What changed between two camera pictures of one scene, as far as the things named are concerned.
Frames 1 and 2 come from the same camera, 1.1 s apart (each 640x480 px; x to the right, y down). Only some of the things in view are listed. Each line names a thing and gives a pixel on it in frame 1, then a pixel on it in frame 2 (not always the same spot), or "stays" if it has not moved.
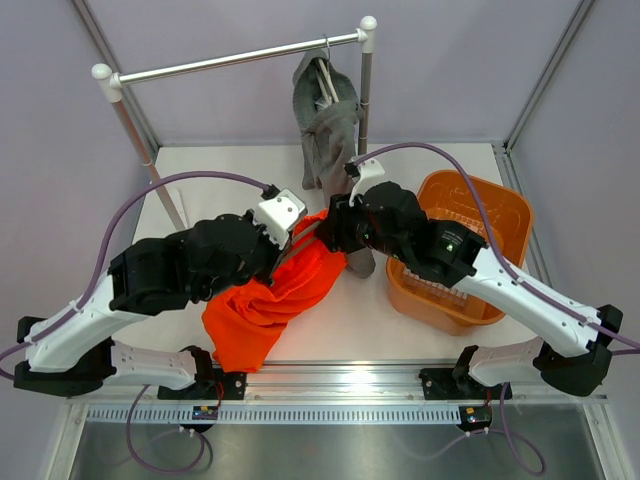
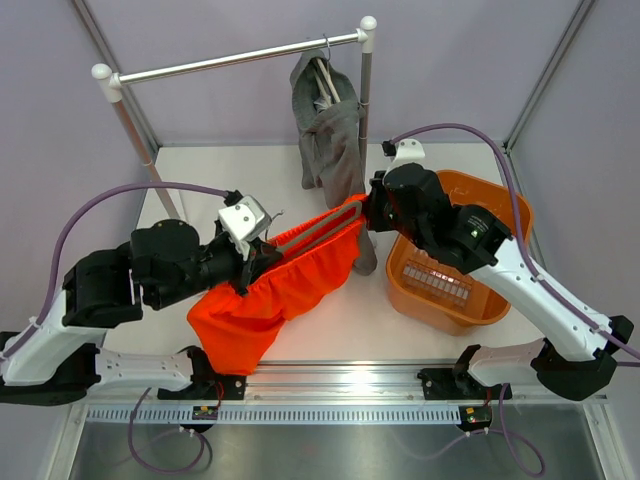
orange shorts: (245, 327) stays
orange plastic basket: (447, 196) stays
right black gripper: (337, 235) → (375, 219)
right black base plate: (440, 383) stays
